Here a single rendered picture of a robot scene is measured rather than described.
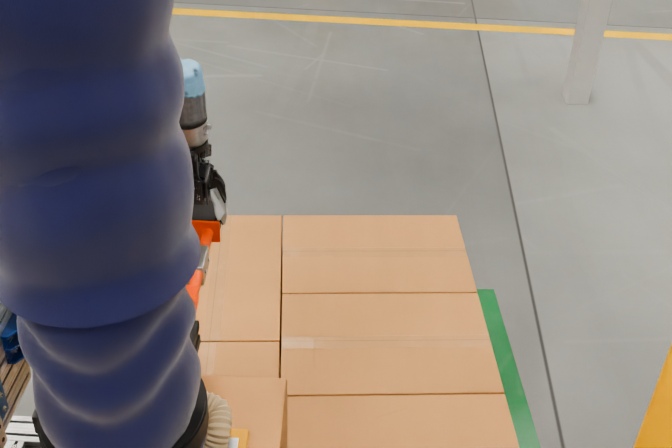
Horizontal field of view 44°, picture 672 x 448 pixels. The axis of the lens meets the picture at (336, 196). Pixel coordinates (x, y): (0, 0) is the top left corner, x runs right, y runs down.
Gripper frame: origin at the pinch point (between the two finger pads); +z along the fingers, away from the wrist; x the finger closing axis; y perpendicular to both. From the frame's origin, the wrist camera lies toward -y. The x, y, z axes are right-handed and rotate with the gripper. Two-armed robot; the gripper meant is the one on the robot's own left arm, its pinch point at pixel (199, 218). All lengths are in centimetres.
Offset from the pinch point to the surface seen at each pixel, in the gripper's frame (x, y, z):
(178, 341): 10, 65, -31
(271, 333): 10, -35, 67
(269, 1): -26, -414, 121
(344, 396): 31, -13, 67
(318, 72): 12, -308, 122
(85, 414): 0, 71, -24
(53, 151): 3, 72, -61
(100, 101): 7, 70, -65
